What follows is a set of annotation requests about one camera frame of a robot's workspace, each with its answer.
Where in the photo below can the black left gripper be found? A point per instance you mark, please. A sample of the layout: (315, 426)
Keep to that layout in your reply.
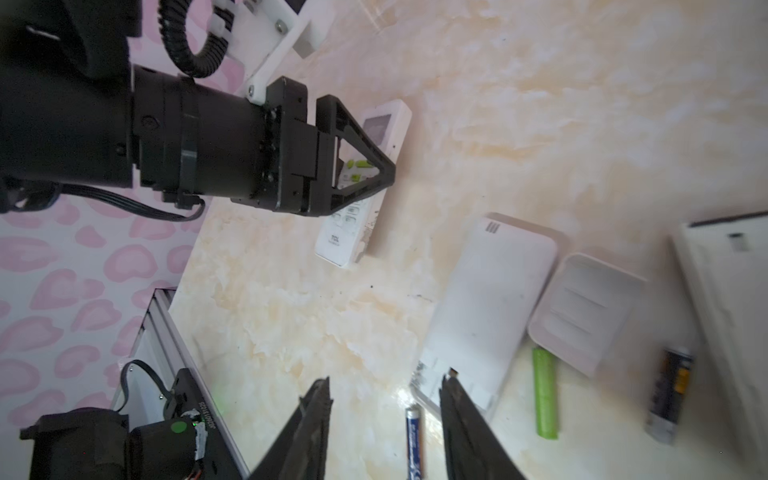
(191, 140)

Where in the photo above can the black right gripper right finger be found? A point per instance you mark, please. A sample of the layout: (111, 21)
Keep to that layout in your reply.
(472, 451)

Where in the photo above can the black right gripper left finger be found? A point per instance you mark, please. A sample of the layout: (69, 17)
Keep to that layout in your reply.
(300, 450)

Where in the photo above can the green battery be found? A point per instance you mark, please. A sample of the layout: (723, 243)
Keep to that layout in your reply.
(545, 394)

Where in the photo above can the small white remote control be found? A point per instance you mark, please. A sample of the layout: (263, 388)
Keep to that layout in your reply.
(482, 318)

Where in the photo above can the small white battery cover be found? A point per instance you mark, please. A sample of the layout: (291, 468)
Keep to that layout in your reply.
(583, 309)

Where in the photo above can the black battery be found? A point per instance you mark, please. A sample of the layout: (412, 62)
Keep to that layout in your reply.
(669, 393)

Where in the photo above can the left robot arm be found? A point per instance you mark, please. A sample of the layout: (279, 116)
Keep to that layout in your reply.
(78, 118)

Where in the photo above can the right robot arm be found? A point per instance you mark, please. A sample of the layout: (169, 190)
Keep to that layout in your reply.
(98, 443)

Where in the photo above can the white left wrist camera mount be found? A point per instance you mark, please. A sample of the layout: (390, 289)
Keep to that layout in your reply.
(259, 34)

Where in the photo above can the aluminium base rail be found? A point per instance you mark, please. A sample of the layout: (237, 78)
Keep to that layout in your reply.
(159, 381)

